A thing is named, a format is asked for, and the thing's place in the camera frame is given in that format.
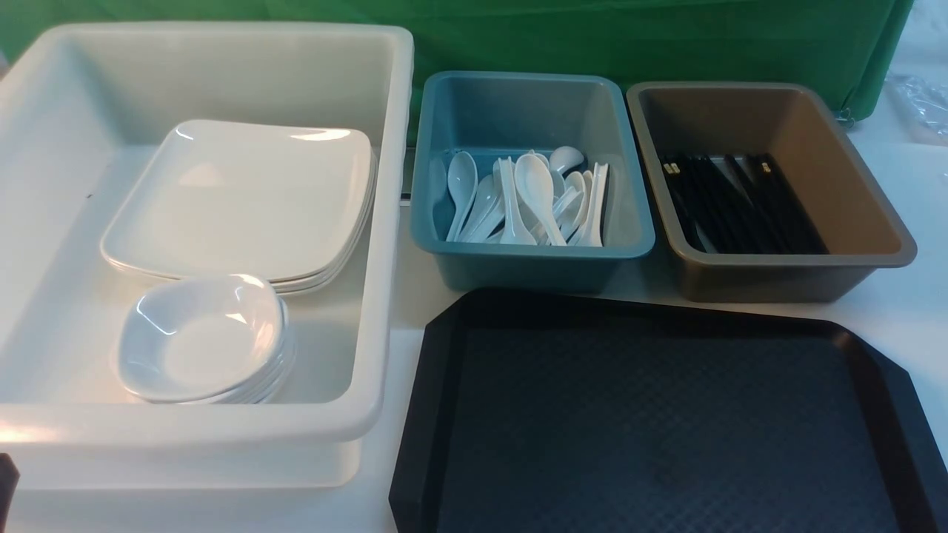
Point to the large white square plate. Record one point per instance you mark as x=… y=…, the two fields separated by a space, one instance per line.
x=256 y=148

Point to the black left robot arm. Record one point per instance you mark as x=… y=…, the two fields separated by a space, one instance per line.
x=9 y=477

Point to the pile of white spoons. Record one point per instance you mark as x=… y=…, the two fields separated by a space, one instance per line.
x=534 y=199

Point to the teal plastic bin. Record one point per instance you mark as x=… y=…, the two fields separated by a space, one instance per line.
x=493 y=115

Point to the black serving tray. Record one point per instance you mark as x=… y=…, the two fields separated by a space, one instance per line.
x=536 y=412

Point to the stack of white plates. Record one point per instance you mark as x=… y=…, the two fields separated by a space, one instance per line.
x=190 y=216

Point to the stack of white bowls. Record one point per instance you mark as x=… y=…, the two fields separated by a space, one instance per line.
x=205 y=340

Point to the pile of black chopsticks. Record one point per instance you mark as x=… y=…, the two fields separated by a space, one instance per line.
x=732 y=205

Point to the brown grey plastic bin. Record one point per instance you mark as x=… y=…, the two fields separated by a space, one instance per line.
x=852 y=214

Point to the large white plastic tub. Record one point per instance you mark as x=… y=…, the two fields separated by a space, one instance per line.
x=66 y=422

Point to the green cloth backdrop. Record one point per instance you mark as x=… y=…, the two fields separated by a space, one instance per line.
x=666 y=37

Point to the clear plastic bag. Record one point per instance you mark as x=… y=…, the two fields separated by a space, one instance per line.
x=922 y=106

